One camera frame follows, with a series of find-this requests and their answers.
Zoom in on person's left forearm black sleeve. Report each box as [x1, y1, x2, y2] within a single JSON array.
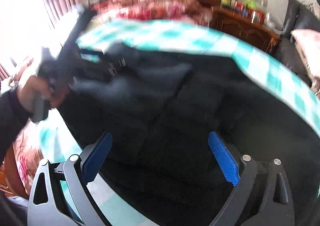
[[0, 89, 31, 162]]

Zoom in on white charger with cable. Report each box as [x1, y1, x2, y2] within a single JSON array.
[[264, 12, 284, 35]]

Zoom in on pink floral pillow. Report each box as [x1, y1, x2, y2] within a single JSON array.
[[291, 29, 320, 78]]

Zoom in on black pants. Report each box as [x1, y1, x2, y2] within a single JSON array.
[[59, 43, 319, 225]]

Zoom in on person's left hand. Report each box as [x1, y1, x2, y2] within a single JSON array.
[[17, 75, 70, 113]]

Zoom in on teal white checkered cloth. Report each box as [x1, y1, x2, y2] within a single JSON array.
[[37, 18, 320, 226]]

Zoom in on black leather armchair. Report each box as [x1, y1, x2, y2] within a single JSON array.
[[273, 0, 319, 86]]

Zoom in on floral red pink quilt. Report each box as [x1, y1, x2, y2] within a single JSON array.
[[1, 0, 213, 198]]

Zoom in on dark wooden nightstand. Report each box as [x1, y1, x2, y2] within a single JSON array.
[[198, 0, 280, 55]]

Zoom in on green crumpled bag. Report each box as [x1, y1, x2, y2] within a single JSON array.
[[243, 0, 257, 10]]

